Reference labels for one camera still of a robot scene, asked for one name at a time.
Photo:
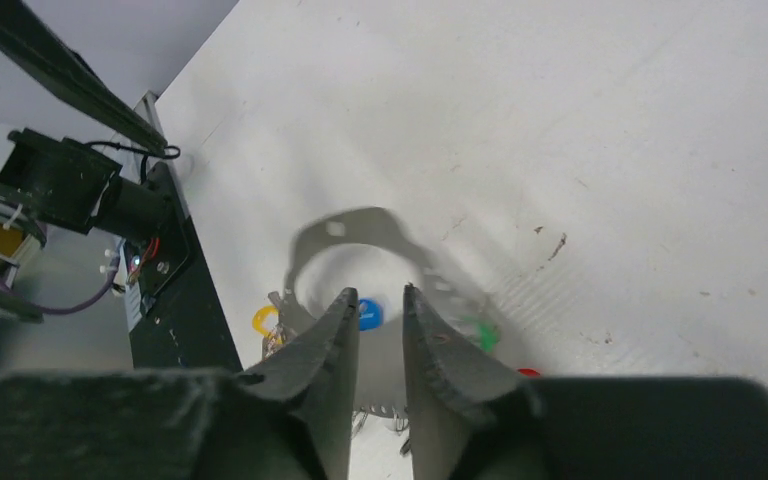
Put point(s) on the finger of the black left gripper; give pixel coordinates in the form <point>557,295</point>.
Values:
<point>32,46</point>

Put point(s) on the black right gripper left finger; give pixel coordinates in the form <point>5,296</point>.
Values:
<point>287,417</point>

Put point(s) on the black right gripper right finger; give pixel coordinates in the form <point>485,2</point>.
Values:
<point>472,417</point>

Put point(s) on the large green tag key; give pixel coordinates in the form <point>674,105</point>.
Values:
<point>482,334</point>

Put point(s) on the yellow tag key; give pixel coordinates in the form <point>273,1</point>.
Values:
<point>264,321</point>

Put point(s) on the large blue tag keys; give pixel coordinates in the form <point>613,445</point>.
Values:
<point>370,314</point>

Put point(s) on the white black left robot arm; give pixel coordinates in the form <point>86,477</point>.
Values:
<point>65,182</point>

